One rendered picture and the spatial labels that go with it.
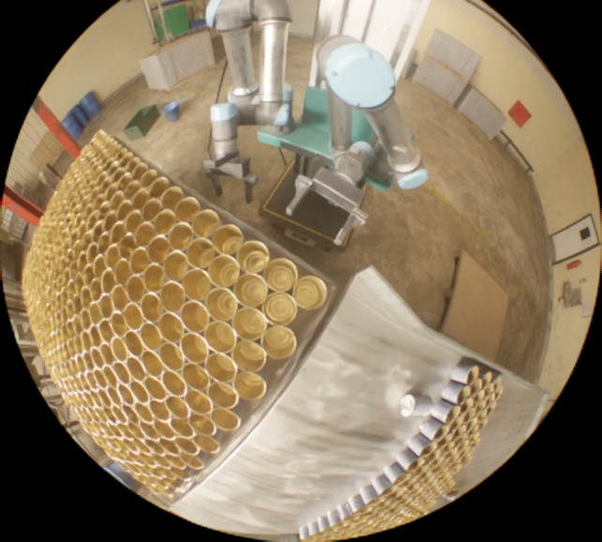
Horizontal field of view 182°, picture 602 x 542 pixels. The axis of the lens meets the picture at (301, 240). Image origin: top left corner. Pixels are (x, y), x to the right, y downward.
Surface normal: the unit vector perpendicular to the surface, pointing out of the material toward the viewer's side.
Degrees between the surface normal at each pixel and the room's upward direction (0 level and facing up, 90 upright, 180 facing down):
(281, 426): 0
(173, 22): 90
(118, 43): 90
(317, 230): 0
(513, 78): 90
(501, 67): 90
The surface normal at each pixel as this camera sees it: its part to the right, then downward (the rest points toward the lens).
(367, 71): 0.03, 0.91
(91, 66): 0.85, 0.51
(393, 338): 0.07, -0.32
